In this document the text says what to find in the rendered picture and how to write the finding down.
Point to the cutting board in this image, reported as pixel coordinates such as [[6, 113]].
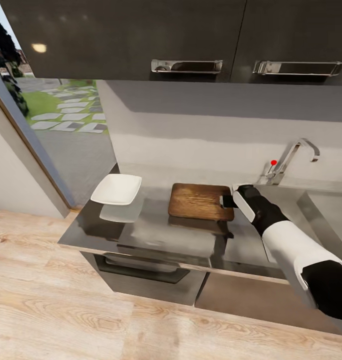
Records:
[[199, 201]]

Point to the fixed window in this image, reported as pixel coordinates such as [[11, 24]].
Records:
[[60, 121]]

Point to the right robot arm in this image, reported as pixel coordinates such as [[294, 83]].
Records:
[[313, 272]]

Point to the cabinet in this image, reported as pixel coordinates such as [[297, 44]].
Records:
[[277, 42]]

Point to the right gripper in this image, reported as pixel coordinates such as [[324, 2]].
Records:
[[228, 201]]

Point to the drop in sink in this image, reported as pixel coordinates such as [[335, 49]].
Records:
[[316, 212]]

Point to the dishwasher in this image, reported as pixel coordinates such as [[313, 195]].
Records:
[[146, 279]]

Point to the bowl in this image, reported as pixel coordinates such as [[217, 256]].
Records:
[[117, 189]]

